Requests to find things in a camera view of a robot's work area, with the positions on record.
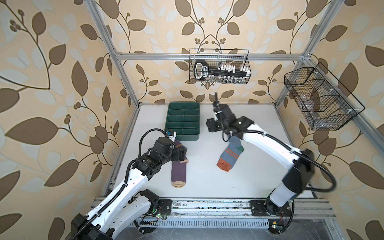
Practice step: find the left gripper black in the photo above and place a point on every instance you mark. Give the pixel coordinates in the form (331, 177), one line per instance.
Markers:
(177, 157)

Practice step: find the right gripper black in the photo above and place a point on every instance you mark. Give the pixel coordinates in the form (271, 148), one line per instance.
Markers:
(210, 122)

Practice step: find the purple sock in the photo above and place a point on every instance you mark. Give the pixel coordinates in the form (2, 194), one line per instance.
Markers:
(178, 177)

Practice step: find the green compartment tray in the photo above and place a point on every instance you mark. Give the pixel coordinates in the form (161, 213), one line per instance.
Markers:
(184, 119)

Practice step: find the blue orange striped sock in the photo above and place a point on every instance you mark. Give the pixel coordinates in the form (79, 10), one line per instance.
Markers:
(231, 154)

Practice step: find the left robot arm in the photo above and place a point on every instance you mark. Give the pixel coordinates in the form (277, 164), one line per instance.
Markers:
(127, 202)

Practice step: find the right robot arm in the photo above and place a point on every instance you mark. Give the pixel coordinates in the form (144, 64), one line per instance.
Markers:
(299, 164)

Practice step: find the black socket set tool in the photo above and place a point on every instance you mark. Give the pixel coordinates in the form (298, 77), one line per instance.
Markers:
(202, 70)

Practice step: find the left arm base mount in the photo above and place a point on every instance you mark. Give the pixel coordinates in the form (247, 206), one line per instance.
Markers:
(160, 207)

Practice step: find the back wire basket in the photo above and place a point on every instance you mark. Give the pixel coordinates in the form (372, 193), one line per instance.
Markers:
(237, 57)

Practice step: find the wire basket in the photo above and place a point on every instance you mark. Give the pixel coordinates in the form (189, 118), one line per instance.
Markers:
(237, 57)
(324, 100)

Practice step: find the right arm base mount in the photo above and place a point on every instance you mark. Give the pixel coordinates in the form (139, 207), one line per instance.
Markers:
(262, 208)

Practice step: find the right wire basket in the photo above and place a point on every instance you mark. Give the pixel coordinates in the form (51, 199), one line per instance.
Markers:
(324, 100)

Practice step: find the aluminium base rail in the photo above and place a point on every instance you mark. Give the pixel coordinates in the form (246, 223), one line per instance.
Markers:
(305, 209)

